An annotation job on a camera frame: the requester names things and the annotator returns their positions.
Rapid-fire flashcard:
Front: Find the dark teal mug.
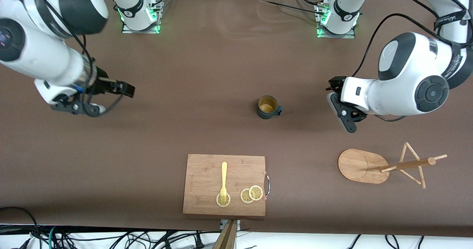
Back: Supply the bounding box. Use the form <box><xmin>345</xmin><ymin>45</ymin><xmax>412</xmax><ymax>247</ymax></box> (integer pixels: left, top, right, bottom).
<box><xmin>257</xmin><ymin>95</ymin><xmax>283</xmax><ymax>120</ymax></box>

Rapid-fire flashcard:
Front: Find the wooden cup rack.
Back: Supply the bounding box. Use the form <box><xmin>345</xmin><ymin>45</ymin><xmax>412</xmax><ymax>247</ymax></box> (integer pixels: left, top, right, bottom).
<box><xmin>338</xmin><ymin>142</ymin><xmax>448</xmax><ymax>190</ymax></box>

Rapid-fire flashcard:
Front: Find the brown table cover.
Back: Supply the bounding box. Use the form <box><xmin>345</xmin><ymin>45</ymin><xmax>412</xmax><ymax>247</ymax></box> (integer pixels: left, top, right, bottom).
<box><xmin>0</xmin><ymin>0</ymin><xmax>473</xmax><ymax>238</ymax></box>

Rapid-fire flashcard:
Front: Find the bamboo cutting board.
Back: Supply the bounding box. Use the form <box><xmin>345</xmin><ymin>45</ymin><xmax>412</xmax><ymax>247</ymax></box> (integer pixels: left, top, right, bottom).
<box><xmin>183</xmin><ymin>154</ymin><xmax>266</xmax><ymax>216</ymax></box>

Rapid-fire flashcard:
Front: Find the yellow plastic fork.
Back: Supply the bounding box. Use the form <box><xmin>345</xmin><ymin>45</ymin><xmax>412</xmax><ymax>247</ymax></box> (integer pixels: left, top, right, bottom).
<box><xmin>220</xmin><ymin>162</ymin><xmax>228</xmax><ymax>204</ymax></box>

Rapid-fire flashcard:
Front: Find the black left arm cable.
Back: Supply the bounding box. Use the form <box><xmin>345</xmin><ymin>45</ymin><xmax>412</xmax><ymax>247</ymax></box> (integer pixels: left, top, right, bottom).
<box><xmin>351</xmin><ymin>0</ymin><xmax>466</xmax><ymax>122</ymax></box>

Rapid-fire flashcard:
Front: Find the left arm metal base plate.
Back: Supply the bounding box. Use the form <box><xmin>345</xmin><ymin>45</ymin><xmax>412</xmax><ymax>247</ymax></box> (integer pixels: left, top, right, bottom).
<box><xmin>316</xmin><ymin>5</ymin><xmax>356</xmax><ymax>39</ymax></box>

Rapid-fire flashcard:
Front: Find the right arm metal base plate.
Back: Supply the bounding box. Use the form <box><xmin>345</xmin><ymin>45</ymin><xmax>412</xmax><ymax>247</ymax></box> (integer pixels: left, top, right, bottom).
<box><xmin>122</xmin><ymin>0</ymin><xmax>164</xmax><ymax>34</ymax></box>

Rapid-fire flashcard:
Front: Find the black cable on table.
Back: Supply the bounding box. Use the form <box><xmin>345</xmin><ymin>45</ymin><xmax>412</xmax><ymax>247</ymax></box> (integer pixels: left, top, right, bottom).
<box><xmin>255</xmin><ymin>0</ymin><xmax>326</xmax><ymax>17</ymax></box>

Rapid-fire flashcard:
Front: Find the black looped floor cable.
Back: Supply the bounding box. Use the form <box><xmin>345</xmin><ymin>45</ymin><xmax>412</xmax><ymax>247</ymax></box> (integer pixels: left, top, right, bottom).
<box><xmin>0</xmin><ymin>207</ymin><xmax>41</xmax><ymax>249</ymax></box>

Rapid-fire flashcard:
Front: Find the teal floor cable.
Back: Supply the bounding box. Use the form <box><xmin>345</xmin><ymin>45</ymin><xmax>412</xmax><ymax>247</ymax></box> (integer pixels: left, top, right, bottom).
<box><xmin>48</xmin><ymin>225</ymin><xmax>59</xmax><ymax>249</ymax></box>

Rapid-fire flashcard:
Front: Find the metal clamp bracket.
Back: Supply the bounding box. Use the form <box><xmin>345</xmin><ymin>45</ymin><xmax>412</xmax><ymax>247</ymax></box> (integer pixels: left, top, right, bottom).
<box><xmin>220</xmin><ymin>219</ymin><xmax>241</xmax><ymax>231</ymax></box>

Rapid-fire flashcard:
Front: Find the wooden post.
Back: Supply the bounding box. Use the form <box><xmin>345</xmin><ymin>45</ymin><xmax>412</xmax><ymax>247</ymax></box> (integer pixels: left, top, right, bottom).
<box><xmin>212</xmin><ymin>219</ymin><xmax>238</xmax><ymax>249</ymax></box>

